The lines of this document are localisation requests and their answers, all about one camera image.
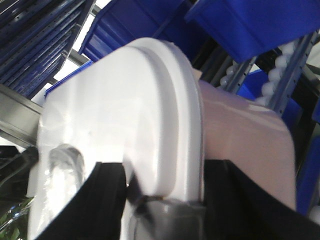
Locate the white bin lid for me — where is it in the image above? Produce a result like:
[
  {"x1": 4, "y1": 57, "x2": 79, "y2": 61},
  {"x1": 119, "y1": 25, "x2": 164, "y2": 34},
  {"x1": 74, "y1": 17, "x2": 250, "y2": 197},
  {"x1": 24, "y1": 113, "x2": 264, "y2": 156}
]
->
[{"x1": 27, "y1": 37, "x2": 203, "y2": 240}]

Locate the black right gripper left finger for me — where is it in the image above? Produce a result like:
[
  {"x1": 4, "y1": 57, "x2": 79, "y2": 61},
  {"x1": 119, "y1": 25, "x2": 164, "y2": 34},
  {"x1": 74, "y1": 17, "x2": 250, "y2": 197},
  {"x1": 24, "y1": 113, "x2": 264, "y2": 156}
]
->
[{"x1": 37, "y1": 162, "x2": 127, "y2": 240}]

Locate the green potted plant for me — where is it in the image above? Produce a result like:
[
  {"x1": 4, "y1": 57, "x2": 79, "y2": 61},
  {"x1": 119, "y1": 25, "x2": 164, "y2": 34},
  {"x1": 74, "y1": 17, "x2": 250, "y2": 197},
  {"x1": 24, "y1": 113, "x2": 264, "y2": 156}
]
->
[{"x1": 0, "y1": 197, "x2": 34, "y2": 240}]

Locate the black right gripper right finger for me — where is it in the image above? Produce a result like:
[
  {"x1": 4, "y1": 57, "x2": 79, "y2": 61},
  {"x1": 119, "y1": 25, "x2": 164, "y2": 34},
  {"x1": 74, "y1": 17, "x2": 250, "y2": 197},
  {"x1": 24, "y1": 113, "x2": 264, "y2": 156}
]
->
[{"x1": 204, "y1": 159, "x2": 320, "y2": 240}]

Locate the blue shelf bin upper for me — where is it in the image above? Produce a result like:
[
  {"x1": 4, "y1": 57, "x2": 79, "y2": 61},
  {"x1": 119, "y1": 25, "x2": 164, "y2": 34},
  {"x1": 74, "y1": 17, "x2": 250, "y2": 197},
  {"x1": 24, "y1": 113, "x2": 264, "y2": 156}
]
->
[{"x1": 185, "y1": 0, "x2": 320, "y2": 63}]

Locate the white roller conveyor track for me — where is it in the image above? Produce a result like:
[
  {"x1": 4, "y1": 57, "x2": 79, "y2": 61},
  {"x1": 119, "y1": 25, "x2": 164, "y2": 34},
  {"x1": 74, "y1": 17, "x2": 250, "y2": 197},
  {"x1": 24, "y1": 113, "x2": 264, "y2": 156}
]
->
[{"x1": 219, "y1": 40, "x2": 299, "y2": 106}]

